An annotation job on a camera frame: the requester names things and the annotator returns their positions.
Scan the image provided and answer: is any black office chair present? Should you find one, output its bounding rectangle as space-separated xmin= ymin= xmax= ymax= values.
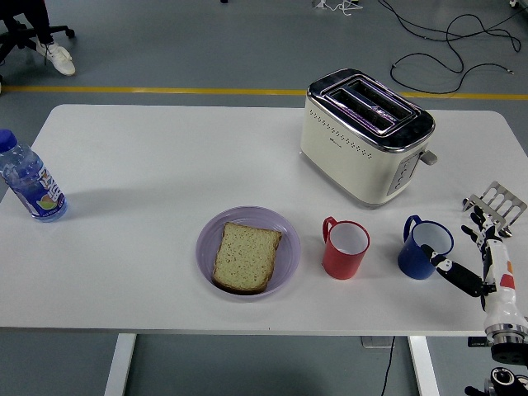
xmin=0 ymin=0 xmax=77 ymax=83

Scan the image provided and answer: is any slice of bread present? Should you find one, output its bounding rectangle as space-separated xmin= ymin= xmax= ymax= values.
xmin=211 ymin=221 xmax=284 ymax=295

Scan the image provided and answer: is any red cup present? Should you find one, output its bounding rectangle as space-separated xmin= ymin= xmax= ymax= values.
xmin=321 ymin=215 xmax=371 ymax=281

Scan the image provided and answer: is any cream chrome toaster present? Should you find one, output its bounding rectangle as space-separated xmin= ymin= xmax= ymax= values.
xmin=299 ymin=68 xmax=438 ymax=210

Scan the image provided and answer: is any grey under-table box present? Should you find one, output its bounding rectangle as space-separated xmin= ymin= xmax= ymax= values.
xmin=361 ymin=336 xmax=395 ymax=350

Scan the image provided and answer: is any silver metal toast rack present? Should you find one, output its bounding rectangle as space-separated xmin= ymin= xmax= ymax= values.
xmin=461 ymin=180 xmax=528 ymax=238

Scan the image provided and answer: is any white table leg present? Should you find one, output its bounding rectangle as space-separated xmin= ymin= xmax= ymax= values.
xmin=407 ymin=336 xmax=441 ymax=396
xmin=102 ymin=332 xmax=138 ymax=396

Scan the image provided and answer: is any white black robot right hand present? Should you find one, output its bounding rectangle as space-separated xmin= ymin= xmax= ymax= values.
xmin=420 ymin=205 xmax=528 ymax=332

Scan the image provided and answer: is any blue enamel cup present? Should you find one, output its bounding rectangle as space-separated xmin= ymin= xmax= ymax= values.
xmin=397 ymin=214 xmax=455 ymax=281

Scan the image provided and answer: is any white floor cable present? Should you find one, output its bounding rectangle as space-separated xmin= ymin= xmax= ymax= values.
xmin=311 ymin=0 xmax=364 ymax=17

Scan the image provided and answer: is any person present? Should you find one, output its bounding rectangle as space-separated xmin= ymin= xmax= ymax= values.
xmin=24 ymin=0 xmax=77 ymax=77

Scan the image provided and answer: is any thin black hanging cable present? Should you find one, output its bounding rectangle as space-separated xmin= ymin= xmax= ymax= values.
xmin=379 ymin=336 xmax=397 ymax=396

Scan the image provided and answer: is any black floor cable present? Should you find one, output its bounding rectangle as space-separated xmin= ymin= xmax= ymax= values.
xmin=377 ymin=0 xmax=528 ymax=97

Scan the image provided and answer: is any clear blue-capped water bottle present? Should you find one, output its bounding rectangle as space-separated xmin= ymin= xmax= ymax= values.
xmin=0 ymin=129 xmax=68 ymax=224

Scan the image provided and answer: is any purple plate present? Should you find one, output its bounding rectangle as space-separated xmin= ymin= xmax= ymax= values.
xmin=195 ymin=205 xmax=302 ymax=304

